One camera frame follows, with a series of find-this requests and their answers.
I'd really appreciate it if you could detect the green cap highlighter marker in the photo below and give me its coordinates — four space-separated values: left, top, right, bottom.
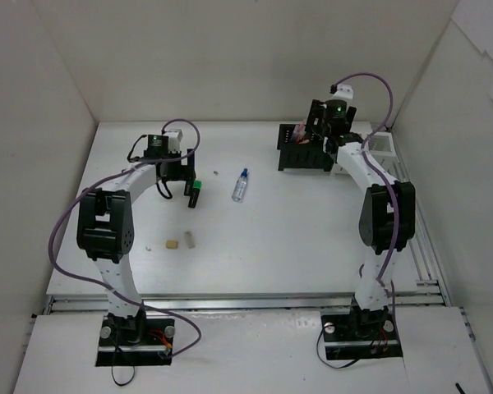
188 180 202 208

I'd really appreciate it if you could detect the small blue cap spray bottle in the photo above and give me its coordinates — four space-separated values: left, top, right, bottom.
232 168 249 203

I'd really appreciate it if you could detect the yellow cap highlighter marker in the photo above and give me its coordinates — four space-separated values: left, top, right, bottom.
184 180 194 196

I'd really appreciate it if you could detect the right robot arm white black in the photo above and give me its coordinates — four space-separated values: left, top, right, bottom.
305 98 416 339

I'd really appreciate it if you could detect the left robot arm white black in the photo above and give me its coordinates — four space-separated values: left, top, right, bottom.
76 129 200 346

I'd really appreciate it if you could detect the pink translucent pen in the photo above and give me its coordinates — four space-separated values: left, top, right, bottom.
290 121 306 144

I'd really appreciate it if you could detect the black slotted pen holder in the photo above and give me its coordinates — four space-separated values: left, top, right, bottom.
277 123 334 172

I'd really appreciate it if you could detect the white slotted pen holder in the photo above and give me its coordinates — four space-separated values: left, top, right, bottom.
330 132 398 176

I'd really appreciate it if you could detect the white eraser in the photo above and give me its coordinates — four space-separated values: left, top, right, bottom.
184 231 196 249

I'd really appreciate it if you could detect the tan cork block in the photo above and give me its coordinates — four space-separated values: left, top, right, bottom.
165 240 178 250

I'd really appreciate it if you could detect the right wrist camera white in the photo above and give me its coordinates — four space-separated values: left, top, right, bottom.
330 83 354 102

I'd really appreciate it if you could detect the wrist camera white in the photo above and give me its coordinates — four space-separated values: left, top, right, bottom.
163 129 183 153
330 83 354 102

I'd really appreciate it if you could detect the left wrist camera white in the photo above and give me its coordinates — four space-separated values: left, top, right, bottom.
163 129 183 153

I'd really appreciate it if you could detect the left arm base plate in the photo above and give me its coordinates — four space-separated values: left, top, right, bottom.
95 316 175 367

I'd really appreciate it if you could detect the aluminium rail front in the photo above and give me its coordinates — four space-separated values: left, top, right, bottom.
49 286 445 313

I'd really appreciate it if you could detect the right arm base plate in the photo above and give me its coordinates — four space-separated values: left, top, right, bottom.
317 308 403 369

